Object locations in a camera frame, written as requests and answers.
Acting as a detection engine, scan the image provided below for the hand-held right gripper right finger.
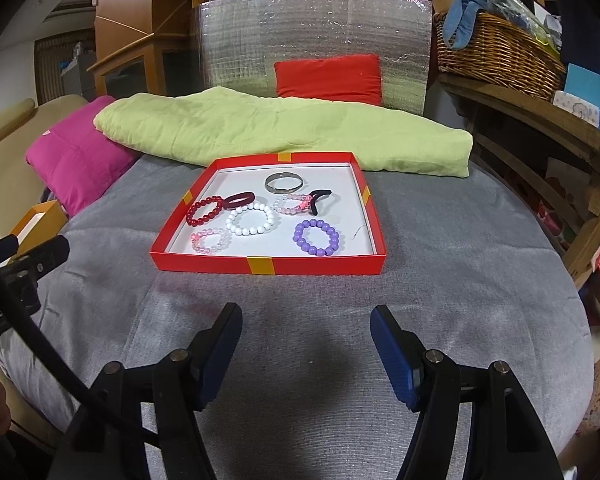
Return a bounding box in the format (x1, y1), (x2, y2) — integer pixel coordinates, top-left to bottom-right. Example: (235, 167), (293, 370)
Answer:
(370, 304), (566, 480)

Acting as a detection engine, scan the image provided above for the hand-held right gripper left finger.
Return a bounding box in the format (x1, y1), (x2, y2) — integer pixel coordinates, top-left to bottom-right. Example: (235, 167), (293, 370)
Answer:
(47, 302), (243, 480)

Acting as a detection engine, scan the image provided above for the red cardboard box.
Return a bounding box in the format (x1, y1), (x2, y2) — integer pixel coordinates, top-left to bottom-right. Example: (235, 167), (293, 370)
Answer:
(150, 151), (387, 277)

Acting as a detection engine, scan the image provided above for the red bead bracelet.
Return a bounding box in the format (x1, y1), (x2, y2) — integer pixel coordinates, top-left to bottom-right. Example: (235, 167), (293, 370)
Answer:
(185, 195), (225, 227)

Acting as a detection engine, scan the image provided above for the dark red bangle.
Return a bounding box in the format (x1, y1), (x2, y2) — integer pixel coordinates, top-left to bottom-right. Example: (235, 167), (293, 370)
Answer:
(222, 191), (257, 211)

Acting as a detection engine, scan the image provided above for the clear pink and black bracelet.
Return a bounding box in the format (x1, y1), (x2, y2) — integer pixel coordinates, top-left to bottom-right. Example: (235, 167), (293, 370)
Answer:
(272, 192), (313, 216)

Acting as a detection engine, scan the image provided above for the silver bangle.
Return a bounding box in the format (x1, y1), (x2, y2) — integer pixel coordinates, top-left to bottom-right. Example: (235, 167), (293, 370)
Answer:
(264, 171), (304, 193)

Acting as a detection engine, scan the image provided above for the orange box lid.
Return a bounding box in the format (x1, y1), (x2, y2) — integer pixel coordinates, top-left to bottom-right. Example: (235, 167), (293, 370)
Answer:
(10, 200), (70, 261)

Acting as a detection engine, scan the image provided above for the beige sofa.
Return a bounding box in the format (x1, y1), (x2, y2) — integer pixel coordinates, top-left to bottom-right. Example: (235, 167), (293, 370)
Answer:
(0, 94), (91, 261)

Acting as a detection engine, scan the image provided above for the grey blanket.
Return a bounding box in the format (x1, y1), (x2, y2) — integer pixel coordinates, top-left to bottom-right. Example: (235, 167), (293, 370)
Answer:
(0, 152), (596, 480)

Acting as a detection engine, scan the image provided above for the magenta pillow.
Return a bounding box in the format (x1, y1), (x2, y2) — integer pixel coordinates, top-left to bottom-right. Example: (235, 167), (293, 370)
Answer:
(25, 95), (141, 218)

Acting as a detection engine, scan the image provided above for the dark wicker cabinet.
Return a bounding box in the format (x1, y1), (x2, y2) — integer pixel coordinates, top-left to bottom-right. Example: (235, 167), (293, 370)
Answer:
(32, 30), (98, 106)

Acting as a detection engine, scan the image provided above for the green blanket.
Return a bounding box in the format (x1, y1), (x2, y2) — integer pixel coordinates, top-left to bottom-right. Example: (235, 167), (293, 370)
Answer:
(93, 87), (473, 179)

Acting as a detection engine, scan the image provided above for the wooden cabinet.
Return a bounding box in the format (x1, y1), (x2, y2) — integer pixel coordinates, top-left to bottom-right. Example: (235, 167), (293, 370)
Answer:
(87, 0), (201, 98)

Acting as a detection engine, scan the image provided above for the red cushion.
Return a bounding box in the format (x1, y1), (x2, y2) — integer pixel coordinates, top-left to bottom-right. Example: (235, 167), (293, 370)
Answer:
(274, 54), (384, 107)

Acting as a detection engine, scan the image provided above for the wooden shelf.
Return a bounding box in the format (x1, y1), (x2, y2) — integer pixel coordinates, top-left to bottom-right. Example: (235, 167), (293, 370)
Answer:
(437, 72), (600, 286)

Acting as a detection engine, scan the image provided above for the white patterned box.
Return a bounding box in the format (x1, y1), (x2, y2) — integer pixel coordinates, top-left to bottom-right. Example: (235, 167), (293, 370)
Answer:
(552, 90), (600, 126)

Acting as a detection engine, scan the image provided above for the wicker basket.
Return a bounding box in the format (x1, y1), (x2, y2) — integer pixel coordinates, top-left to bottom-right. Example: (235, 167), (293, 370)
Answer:
(435, 10), (567, 102)

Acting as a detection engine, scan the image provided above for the blue card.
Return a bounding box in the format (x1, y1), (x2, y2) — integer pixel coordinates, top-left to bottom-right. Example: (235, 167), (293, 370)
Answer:
(562, 62), (600, 148)

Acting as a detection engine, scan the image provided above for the silver foil panel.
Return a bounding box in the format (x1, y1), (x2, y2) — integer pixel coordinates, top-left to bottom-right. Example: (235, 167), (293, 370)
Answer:
(190, 0), (433, 118)

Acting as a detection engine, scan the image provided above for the blue cloth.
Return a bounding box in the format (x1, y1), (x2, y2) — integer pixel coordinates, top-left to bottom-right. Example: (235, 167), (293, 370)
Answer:
(442, 0), (503, 46)

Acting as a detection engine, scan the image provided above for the clear plastic bag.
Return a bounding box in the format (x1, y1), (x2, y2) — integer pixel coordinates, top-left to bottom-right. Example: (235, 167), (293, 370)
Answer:
(450, 0), (566, 46)

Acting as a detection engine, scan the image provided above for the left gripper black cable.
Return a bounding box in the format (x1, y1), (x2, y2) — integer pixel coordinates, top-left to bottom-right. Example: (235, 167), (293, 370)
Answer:
(0, 255), (163, 453)

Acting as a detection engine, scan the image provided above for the pink clear bead bracelet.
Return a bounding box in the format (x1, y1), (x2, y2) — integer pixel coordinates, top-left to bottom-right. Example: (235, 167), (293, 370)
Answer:
(190, 227), (232, 255)

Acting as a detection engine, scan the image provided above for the white bead bracelet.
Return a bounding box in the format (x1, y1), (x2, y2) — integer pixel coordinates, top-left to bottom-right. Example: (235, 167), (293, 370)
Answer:
(227, 202), (276, 237)

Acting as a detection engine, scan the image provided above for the purple bead bracelet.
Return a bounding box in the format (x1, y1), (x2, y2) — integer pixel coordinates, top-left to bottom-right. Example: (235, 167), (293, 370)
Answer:
(293, 219), (341, 257)

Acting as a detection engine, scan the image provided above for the black ring trinket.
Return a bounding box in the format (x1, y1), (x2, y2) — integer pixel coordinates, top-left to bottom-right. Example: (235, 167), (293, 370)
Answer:
(307, 188), (332, 217)

